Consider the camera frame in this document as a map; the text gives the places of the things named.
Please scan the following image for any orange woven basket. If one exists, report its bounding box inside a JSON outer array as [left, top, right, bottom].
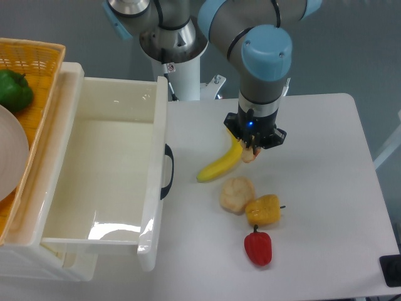
[[0, 38, 66, 246]]

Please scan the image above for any white round plate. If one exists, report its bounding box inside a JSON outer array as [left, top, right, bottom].
[[1, 106, 29, 201]]

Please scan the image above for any open white upper drawer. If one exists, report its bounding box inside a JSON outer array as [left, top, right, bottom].
[[41, 77, 168, 272]]

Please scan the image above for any black drawer handle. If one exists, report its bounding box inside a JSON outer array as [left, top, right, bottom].
[[160, 144, 175, 200]]

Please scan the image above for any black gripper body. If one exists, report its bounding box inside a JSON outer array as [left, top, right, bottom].
[[224, 99, 287, 149]]

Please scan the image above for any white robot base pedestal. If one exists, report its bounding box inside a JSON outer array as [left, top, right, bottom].
[[139, 16, 208, 101]]

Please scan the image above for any green toy bell pepper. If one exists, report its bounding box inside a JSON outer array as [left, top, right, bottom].
[[1, 69, 34, 113]]

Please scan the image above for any round toy bread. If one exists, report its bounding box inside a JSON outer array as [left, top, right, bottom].
[[219, 176, 256, 215]]

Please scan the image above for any white drawer cabinet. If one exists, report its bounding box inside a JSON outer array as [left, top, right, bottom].
[[1, 62, 97, 281]]

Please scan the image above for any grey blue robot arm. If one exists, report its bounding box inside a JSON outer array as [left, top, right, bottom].
[[102, 1, 321, 154]]

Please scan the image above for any yellow toy banana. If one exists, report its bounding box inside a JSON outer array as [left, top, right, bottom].
[[196, 131, 242, 183]]

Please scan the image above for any red toy bell pepper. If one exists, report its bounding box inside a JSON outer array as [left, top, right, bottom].
[[244, 224, 273, 267]]

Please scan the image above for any yellow toy bell pepper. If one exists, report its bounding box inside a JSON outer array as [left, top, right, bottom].
[[245, 194, 286, 226]]

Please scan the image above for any white frame at right edge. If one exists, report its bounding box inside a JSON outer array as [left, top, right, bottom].
[[373, 124, 400, 171]]

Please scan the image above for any black device at table edge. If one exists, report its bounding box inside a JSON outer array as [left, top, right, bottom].
[[379, 255, 401, 287]]

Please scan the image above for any white table clamp bracket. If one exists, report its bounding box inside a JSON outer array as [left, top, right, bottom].
[[200, 74, 227, 100]]

